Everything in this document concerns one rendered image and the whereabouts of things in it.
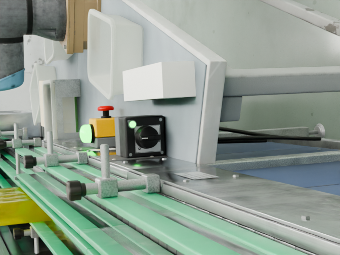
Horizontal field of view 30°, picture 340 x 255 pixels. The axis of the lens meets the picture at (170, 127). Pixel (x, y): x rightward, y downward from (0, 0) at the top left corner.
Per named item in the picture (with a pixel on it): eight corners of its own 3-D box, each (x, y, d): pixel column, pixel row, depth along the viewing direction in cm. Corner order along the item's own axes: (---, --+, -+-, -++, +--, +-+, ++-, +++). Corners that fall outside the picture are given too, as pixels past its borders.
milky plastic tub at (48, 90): (71, 146, 214) (45, 148, 211) (67, 80, 213) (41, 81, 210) (82, 150, 197) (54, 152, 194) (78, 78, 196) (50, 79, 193)
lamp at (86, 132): (90, 142, 154) (78, 142, 153) (89, 123, 154) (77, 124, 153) (95, 143, 150) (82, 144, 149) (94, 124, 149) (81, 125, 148)
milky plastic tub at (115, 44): (122, 7, 152) (87, 7, 149) (152, 20, 132) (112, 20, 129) (121, 78, 158) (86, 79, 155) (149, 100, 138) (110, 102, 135)
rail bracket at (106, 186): (156, 189, 93) (65, 199, 88) (153, 139, 93) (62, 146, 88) (165, 193, 89) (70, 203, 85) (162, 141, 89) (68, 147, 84)
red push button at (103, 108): (95, 120, 154) (95, 105, 154) (112, 119, 155) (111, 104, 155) (99, 120, 150) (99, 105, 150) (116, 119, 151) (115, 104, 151)
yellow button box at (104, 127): (119, 144, 158) (89, 146, 155) (117, 115, 157) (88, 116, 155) (127, 146, 151) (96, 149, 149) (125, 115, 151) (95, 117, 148)
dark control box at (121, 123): (155, 153, 132) (115, 156, 129) (153, 114, 131) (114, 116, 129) (168, 156, 124) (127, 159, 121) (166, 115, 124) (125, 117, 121)
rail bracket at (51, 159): (86, 162, 136) (23, 167, 132) (84, 128, 136) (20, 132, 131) (90, 164, 132) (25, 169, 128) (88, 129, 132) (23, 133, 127)
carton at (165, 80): (150, 70, 132) (122, 71, 130) (194, 60, 109) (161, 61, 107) (152, 99, 132) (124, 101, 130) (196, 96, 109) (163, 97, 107)
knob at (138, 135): (157, 147, 123) (163, 149, 120) (135, 149, 122) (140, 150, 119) (156, 124, 123) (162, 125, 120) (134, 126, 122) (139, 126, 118)
